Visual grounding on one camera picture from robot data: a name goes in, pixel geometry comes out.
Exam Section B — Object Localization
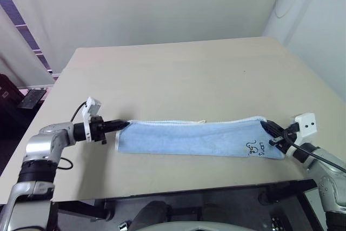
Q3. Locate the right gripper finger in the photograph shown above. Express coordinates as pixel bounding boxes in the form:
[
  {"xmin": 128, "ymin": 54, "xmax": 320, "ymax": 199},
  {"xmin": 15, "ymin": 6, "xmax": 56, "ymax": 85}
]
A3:
[
  {"xmin": 265, "ymin": 120, "xmax": 285, "ymax": 135},
  {"xmin": 260, "ymin": 122, "xmax": 280, "ymax": 138}
]

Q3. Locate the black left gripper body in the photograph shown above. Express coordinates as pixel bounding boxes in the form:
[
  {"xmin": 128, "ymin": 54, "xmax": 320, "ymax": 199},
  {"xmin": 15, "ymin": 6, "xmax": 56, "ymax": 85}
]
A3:
[{"xmin": 90, "ymin": 116, "xmax": 108, "ymax": 146}]

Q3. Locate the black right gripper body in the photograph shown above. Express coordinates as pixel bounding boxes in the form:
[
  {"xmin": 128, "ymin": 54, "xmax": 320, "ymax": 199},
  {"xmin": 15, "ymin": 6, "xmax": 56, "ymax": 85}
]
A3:
[{"xmin": 269, "ymin": 123, "xmax": 300, "ymax": 154}]

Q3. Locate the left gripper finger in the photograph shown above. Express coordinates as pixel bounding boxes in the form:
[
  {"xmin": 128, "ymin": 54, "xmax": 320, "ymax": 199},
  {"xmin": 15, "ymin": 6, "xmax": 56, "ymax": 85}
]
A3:
[
  {"xmin": 104, "ymin": 119, "xmax": 130, "ymax": 128},
  {"xmin": 104, "ymin": 124, "xmax": 128, "ymax": 134}
]

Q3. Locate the light blue towel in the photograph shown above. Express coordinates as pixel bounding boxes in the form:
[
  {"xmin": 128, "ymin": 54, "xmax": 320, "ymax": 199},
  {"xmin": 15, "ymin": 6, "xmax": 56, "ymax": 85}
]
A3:
[{"xmin": 114, "ymin": 116, "xmax": 286, "ymax": 160}]

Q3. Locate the black flat device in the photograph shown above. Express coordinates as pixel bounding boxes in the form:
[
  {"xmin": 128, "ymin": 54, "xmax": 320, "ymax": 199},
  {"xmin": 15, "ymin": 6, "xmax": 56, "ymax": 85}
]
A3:
[{"xmin": 17, "ymin": 89, "xmax": 47, "ymax": 110}]

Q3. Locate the dark maroon case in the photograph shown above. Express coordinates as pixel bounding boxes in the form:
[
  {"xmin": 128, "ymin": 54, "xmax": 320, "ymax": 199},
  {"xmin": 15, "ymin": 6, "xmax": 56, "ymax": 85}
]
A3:
[{"xmin": 0, "ymin": 73, "xmax": 28, "ymax": 140}]

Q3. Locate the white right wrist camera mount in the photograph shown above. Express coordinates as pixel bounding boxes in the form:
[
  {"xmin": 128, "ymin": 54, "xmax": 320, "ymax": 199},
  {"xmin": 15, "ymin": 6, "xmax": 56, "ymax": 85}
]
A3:
[{"xmin": 290, "ymin": 111, "xmax": 317, "ymax": 138}]

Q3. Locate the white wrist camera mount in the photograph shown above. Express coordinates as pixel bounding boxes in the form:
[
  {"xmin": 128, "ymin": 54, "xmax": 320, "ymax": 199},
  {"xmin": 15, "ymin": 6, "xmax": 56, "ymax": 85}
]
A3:
[
  {"xmin": 290, "ymin": 111, "xmax": 317, "ymax": 138},
  {"xmin": 82, "ymin": 96, "xmax": 102, "ymax": 143}
]

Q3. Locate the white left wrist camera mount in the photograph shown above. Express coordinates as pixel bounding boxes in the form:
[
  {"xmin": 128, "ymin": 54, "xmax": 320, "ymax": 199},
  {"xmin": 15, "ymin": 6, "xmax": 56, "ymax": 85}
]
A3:
[{"xmin": 82, "ymin": 96, "xmax": 102, "ymax": 143}]

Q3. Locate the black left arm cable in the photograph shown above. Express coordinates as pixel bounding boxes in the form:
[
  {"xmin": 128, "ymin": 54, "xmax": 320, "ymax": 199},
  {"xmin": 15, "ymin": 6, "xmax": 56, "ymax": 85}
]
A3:
[{"xmin": 57, "ymin": 101, "xmax": 88, "ymax": 170}]

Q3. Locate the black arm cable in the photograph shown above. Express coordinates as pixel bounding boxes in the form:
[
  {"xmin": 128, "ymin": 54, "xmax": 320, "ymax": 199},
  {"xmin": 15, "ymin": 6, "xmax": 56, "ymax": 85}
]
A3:
[
  {"xmin": 57, "ymin": 101, "xmax": 88, "ymax": 170},
  {"xmin": 283, "ymin": 130, "xmax": 346, "ymax": 174}
]

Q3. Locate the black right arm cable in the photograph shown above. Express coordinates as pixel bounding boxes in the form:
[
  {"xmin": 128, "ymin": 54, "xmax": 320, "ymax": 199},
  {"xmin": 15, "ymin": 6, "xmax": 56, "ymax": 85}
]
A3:
[{"xmin": 283, "ymin": 130, "xmax": 346, "ymax": 174}]

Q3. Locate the black table frame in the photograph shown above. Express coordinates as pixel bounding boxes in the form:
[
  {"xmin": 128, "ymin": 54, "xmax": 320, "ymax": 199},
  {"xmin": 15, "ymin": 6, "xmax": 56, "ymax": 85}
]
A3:
[{"xmin": 51, "ymin": 179, "xmax": 325, "ymax": 231}]

